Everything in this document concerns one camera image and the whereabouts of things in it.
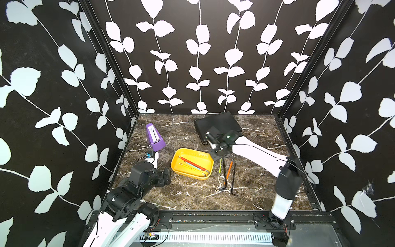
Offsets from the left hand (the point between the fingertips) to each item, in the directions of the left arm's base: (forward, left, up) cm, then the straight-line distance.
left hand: (165, 167), depth 70 cm
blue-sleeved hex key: (+10, -12, -21) cm, 26 cm away
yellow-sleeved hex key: (+9, -12, -21) cm, 26 cm away
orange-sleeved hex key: (+5, -33, -21) cm, 40 cm away
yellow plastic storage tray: (+13, -18, -19) cm, 29 cm away
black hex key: (-7, -34, -22) cm, 41 cm away
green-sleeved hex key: (+9, -29, -21) cm, 37 cm away
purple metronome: (+25, +11, -13) cm, 31 cm away
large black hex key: (-4, -30, -20) cm, 36 cm away
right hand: (+11, -24, -8) cm, 28 cm away
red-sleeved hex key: (+11, -13, -21) cm, 27 cm away
